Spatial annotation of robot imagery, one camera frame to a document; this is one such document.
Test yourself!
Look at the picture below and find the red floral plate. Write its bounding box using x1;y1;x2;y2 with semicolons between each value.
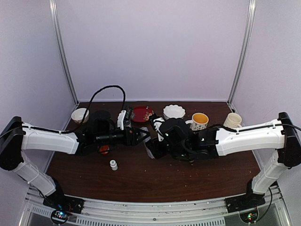
131;106;154;123

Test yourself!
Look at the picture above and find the small white dropper bottle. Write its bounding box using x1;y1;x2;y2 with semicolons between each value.
110;160;118;171

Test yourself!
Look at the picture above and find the white ceramic bowl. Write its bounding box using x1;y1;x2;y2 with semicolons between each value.
71;108;89;124

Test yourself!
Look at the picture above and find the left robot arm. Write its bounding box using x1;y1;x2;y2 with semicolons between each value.
0;111;150;209

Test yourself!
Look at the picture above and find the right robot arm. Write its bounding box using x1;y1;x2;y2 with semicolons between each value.
145;112;301;208

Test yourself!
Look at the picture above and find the white scalloped bowl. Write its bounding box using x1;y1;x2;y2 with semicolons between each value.
163;105;186;120

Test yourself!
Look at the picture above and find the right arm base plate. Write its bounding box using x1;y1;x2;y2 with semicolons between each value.
225;194;265;213

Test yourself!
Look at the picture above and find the left aluminium frame post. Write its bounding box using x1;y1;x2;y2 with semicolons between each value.
49;0;79;105

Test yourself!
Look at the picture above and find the orange pill bottle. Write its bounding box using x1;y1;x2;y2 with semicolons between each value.
99;145;110;155

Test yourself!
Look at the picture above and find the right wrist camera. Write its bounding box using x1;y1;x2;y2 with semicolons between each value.
149;113;165;142

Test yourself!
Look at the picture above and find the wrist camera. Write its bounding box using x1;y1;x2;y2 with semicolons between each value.
149;113;165;142
117;107;133;130

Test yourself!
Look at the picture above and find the aluminium front rail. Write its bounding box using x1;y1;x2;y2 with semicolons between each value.
18;186;292;226

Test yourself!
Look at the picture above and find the right aluminium frame post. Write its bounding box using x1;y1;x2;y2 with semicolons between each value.
227;0;256;106

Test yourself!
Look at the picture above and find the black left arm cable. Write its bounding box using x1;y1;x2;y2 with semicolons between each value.
58;85;127;135

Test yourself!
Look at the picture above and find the clear plastic pill organizer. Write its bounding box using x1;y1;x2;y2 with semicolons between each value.
140;127;154;159

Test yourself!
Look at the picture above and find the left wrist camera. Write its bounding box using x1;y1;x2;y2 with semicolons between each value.
117;107;133;130

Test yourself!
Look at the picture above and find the floral mug yellow inside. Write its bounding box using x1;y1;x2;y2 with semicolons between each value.
185;113;209;131

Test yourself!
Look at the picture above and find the cream ribbed mug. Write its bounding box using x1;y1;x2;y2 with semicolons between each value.
223;113;242;128

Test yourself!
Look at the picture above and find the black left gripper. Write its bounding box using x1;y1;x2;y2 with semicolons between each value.
95;125;149;146

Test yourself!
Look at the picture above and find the aluminium frame post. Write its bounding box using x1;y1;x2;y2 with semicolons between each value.
49;0;79;105
227;0;256;106

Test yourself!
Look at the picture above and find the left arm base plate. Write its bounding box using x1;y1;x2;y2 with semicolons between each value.
43;191;84;214

